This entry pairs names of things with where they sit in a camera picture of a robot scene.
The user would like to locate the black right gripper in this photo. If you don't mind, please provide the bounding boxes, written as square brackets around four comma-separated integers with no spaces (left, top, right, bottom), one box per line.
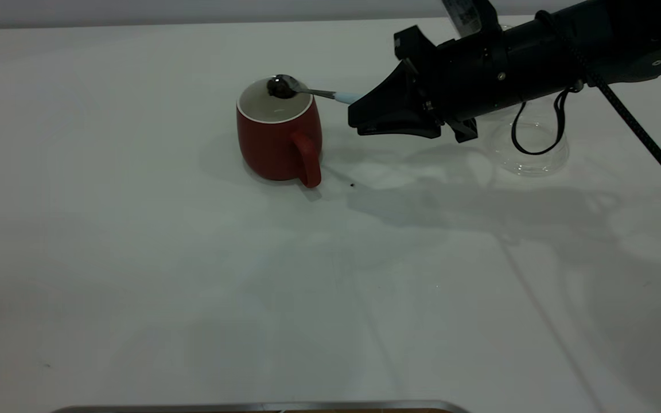
[348,26,515,143]

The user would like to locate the spoon with light blue handle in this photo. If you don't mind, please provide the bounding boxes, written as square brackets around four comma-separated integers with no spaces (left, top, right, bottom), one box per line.
[266,75,364,106]

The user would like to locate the small heap coffee beans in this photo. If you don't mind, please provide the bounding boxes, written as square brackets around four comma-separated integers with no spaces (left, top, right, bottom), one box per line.
[267,77,295,99]

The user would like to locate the red mug white inside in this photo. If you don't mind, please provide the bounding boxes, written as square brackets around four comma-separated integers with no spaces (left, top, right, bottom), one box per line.
[236,76,324,189]

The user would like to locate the small clear glass dish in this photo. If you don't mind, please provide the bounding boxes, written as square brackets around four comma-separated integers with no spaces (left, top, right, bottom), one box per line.
[488,109,571,177]

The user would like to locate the metal tray edge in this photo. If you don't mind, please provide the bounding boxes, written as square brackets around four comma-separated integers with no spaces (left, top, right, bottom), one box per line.
[49,400,472,413]

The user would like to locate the thin black cable loop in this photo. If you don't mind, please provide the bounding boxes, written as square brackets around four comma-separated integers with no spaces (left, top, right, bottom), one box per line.
[511,80,573,156]

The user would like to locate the black braided cable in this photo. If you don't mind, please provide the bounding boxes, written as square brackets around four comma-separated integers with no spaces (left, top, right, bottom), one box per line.
[534,9,661,208]

